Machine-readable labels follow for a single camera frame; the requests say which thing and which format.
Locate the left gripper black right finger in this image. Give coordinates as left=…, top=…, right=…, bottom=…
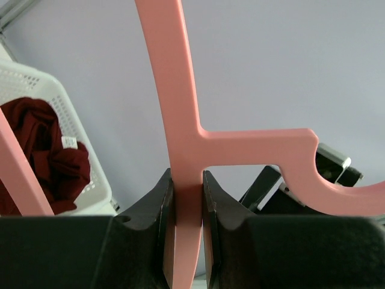
left=203, top=171, right=384, bottom=288

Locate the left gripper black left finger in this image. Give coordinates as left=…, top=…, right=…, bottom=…
left=1, top=170, right=174, bottom=288

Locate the maroon t shirt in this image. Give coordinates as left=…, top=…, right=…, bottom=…
left=1, top=97, right=91, bottom=214

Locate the wide pink hanger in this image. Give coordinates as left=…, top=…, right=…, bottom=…
left=1, top=1, right=375, bottom=288

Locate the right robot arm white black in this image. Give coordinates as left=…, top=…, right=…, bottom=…
left=255, top=140, right=384, bottom=217

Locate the white plastic basket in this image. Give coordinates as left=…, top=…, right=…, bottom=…
left=1, top=59, right=112, bottom=216

